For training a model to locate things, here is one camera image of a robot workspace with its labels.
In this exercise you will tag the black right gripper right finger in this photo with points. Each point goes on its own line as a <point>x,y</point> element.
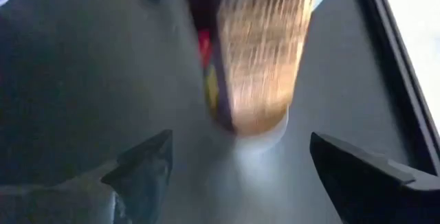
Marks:
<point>371,200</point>

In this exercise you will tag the black table frame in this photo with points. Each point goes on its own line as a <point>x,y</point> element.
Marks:
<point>394,45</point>

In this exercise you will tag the yellow-lid spice jar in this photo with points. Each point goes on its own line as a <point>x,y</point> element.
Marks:
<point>261,62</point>

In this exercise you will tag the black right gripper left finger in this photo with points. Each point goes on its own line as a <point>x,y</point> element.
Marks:
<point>144,182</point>

